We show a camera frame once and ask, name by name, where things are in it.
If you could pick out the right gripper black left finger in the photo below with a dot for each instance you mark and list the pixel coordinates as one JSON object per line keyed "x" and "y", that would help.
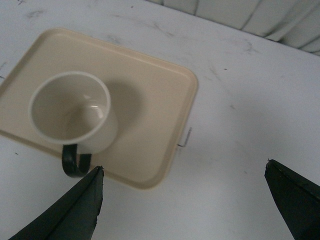
{"x": 72, "y": 217}

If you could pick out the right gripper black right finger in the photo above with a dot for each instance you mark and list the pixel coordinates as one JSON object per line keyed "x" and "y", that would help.
{"x": 297, "y": 199}

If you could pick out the cream mug with black handle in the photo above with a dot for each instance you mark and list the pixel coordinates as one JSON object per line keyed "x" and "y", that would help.
{"x": 74, "y": 109}

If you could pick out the beige rectangular tray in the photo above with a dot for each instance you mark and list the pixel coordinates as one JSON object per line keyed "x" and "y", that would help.
{"x": 151, "y": 98}

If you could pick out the pale grey curtain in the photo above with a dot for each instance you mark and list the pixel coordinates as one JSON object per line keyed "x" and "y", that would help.
{"x": 295, "y": 23}

